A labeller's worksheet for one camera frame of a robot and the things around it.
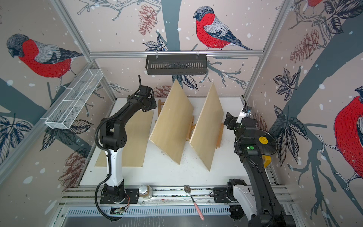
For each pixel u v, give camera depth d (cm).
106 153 59
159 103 113
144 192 66
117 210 71
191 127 96
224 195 73
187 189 78
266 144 79
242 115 65
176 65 105
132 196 73
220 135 93
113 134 57
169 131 76
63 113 74
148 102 86
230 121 67
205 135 73
